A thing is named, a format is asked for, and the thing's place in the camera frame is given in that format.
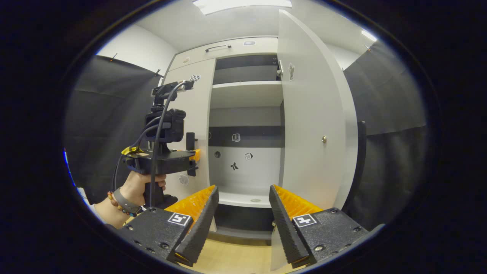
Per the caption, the white bottom cabinet shelf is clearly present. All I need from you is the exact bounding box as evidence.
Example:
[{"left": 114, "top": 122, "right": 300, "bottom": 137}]
[{"left": 217, "top": 185, "right": 282, "bottom": 209}]

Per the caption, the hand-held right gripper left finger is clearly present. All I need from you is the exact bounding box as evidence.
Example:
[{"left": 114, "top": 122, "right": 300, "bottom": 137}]
[{"left": 114, "top": 185, "right": 220, "bottom": 267}]

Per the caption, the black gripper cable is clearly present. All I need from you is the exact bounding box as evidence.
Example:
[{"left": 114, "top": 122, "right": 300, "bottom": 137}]
[{"left": 112, "top": 81, "right": 187, "bottom": 208}]

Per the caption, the beige double-door shoe cabinet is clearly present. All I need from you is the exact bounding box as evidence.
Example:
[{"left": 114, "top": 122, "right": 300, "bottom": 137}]
[{"left": 160, "top": 10, "right": 367, "bottom": 271}]

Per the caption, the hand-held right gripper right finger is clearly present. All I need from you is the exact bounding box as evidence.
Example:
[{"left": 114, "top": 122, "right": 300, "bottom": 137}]
[{"left": 269, "top": 185, "right": 385, "bottom": 269}]

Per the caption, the grey wristband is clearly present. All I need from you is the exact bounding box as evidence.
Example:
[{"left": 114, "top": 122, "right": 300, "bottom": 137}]
[{"left": 113, "top": 187, "right": 142, "bottom": 214}]

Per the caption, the beige cabinet drawer front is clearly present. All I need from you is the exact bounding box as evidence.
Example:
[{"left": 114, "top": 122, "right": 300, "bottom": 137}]
[{"left": 167, "top": 37, "right": 279, "bottom": 72}]

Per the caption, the white cabinet shelf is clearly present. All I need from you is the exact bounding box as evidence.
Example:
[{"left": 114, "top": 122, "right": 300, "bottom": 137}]
[
  {"left": 210, "top": 81, "right": 284, "bottom": 110},
  {"left": 217, "top": 185, "right": 282, "bottom": 209}
]

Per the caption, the beige cabinet door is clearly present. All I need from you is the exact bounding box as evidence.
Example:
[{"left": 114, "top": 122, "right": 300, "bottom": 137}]
[
  {"left": 270, "top": 10, "right": 359, "bottom": 271},
  {"left": 162, "top": 58, "right": 216, "bottom": 233}
]

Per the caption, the black backdrop cloth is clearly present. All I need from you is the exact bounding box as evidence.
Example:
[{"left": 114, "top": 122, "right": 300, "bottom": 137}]
[
  {"left": 342, "top": 40, "right": 428, "bottom": 231},
  {"left": 63, "top": 54, "right": 164, "bottom": 206}
]

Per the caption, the beaded bracelet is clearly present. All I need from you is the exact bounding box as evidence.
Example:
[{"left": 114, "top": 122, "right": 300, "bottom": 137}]
[{"left": 107, "top": 191, "right": 137, "bottom": 217}]

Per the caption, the white upper cabinet shelf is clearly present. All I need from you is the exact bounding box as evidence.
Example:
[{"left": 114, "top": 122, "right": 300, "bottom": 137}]
[{"left": 210, "top": 81, "right": 284, "bottom": 110}]

